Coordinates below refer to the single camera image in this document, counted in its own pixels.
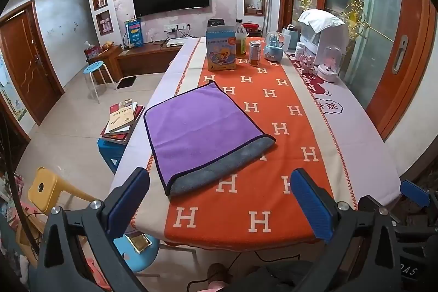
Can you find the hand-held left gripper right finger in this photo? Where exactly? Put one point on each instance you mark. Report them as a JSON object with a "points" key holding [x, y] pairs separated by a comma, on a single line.
{"points": [[311, 206]]}

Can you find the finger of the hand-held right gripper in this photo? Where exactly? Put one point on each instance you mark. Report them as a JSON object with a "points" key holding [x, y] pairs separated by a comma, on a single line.
{"points": [[414, 192]]}

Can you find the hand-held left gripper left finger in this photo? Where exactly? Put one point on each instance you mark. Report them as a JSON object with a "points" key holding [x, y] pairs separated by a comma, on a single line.
{"points": [[128, 199]]}

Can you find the purple and grey towel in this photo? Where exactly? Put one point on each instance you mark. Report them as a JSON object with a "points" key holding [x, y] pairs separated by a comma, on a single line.
{"points": [[202, 131]]}

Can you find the gold flat box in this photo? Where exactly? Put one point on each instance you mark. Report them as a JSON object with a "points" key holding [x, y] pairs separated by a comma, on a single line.
{"points": [[141, 243]]}

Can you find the orange patterned tablecloth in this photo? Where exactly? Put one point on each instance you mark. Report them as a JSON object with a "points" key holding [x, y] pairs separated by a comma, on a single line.
{"points": [[273, 175]]}

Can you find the blue plastic stool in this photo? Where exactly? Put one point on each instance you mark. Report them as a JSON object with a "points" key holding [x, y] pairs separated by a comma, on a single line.
{"points": [[109, 153]]}

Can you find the light blue round stool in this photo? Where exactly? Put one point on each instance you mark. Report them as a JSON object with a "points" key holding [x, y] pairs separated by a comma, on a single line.
{"points": [[135, 259]]}

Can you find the stack of books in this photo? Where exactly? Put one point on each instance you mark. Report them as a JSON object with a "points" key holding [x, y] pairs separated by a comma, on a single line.
{"points": [[121, 121]]}

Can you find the yellow metal chair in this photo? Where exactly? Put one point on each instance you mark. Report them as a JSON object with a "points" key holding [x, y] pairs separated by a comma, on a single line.
{"points": [[48, 189]]}

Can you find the black floor mat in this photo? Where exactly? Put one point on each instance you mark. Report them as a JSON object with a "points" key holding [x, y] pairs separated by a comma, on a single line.
{"points": [[126, 82]]}

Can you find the wooden sliding glass door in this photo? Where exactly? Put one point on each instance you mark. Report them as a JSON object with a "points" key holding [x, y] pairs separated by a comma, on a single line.
{"points": [[386, 73]]}

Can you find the blue round stool white legs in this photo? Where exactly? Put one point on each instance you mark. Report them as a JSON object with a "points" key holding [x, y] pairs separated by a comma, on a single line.
{"points": [[94, 67]]}

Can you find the wooden television cabinet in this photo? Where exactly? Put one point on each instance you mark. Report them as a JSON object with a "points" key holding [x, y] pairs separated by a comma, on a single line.
{"points": [[143, 59]]}

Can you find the glass dome ornament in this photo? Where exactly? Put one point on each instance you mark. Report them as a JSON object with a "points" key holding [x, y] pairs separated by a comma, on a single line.
{"points": [[329, 64]]}

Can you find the pink toy figure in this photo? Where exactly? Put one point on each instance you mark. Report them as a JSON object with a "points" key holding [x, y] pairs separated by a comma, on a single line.
{"points": [[305, 63]]}

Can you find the red tissue pack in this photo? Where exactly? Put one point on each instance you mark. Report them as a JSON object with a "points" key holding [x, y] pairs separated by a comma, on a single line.
{"points": [[92, 52]]}

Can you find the small white bottle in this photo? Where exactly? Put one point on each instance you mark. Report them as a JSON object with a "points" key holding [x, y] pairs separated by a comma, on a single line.
{"points": [[300, 49]]}

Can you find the small glass jar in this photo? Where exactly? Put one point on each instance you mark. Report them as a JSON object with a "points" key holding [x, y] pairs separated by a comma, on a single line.
{"points": [[255, 54]]}

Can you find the blue snow globe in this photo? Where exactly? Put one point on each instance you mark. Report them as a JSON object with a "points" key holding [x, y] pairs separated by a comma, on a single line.
{"points": [[273, 47]]}

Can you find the brown wooden door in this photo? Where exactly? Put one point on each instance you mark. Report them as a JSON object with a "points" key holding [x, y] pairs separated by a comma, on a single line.
{"points": [[29, 69]]}

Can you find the white water dispenser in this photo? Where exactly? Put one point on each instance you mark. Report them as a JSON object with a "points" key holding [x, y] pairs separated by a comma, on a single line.
{"points": [[325, 42]]}

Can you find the white set-top box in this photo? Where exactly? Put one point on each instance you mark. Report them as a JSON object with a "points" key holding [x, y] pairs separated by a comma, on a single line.
{"points": [[178, 42]]}

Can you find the blue printed bag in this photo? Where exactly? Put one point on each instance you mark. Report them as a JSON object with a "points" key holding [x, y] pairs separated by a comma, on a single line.
{"points": [[134, 33]]}

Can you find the white plastic jug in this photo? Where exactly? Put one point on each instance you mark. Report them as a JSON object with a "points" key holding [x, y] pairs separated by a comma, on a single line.
{"points": [[290, 39]]}

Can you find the blue cartoon carton box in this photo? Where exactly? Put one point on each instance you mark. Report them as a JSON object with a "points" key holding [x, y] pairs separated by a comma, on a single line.
{"points": [[220, 51]]}

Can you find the oil bottle with black cap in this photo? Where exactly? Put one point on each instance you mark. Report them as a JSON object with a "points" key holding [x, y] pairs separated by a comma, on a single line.
{"points": [[240, 42]]}

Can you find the red lidded pot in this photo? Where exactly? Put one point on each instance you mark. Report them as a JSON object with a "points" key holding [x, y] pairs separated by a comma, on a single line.
{"points": [[251, 28]]}

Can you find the gold hanging ornament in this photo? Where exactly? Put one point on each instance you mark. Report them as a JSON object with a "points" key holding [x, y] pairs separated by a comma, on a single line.
{"points": [[354, 11]]}

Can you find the black speaker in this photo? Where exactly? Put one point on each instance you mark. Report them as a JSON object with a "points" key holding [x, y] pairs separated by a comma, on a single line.
{"points": [[215, 23]]}

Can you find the metal mop pole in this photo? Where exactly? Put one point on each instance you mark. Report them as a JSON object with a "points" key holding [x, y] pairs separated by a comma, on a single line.
{"points": [[268, 4]]}

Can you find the wall poster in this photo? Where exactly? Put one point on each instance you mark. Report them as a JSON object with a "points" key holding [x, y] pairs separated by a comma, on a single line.
{"points": [[12, 97]]}

